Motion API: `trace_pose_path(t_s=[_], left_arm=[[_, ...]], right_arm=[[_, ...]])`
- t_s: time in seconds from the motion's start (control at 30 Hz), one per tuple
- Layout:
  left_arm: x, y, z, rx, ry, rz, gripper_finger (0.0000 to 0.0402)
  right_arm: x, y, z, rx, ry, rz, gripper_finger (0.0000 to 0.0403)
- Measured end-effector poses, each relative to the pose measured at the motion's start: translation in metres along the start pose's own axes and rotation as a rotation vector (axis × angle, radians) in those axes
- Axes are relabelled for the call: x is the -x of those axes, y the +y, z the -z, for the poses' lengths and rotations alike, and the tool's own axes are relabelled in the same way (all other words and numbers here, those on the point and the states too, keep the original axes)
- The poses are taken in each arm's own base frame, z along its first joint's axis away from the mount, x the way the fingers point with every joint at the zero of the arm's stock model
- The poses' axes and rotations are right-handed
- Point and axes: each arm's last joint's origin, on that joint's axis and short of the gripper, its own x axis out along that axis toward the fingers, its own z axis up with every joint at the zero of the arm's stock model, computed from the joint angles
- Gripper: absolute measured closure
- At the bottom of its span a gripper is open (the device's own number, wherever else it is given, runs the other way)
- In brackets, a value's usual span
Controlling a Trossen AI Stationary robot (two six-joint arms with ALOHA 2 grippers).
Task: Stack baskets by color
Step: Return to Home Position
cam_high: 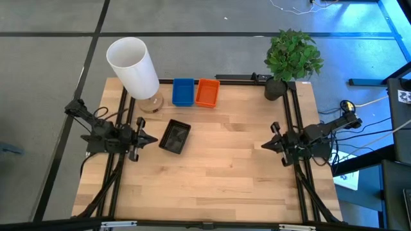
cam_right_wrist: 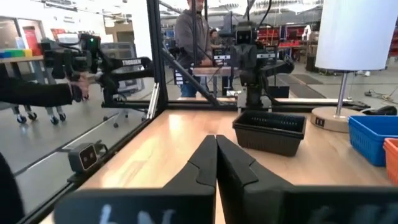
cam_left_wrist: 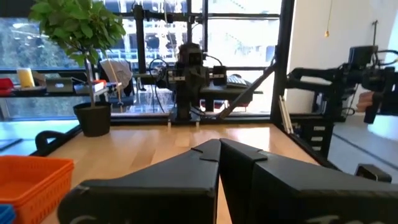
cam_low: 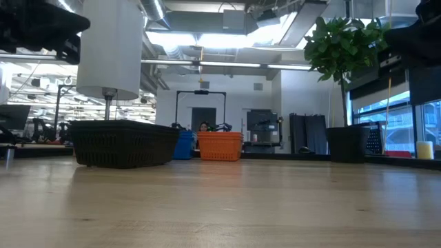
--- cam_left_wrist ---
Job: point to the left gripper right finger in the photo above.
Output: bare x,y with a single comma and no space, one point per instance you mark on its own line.
295,199

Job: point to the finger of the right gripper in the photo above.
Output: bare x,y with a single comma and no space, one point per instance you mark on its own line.
199,59
192,59

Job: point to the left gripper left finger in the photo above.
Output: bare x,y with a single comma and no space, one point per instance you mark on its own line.
174,186

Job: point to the orange slotted plastic basket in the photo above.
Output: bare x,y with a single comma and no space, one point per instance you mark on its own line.
31,186

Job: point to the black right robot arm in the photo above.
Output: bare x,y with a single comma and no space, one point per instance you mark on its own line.
186,90

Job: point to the background black robot arm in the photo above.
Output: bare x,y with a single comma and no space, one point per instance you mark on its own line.
326,76

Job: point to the black keyboard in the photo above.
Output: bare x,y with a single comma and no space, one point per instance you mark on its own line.
237,81

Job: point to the black background desk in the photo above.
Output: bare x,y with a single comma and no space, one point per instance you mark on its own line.
230,91

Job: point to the black drawer cabinet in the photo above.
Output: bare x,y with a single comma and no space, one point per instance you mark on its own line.
304,137

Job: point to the small black box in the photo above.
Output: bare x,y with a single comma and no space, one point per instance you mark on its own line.
373,172

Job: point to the white leaning strips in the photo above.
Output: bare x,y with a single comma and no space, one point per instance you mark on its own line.
284,115

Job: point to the black plant pot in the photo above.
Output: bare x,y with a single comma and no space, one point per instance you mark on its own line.
93,119

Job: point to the green leafy plant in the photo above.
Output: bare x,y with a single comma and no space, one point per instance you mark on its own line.
77,25

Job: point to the person's hand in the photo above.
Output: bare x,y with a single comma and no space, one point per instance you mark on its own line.
364,101

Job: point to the grey flat box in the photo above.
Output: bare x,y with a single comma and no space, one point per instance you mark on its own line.
59,85

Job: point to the yellow cylinder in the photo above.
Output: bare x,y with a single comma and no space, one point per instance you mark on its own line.
25,77

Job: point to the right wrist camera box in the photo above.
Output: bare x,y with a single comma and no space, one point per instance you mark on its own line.
191,48

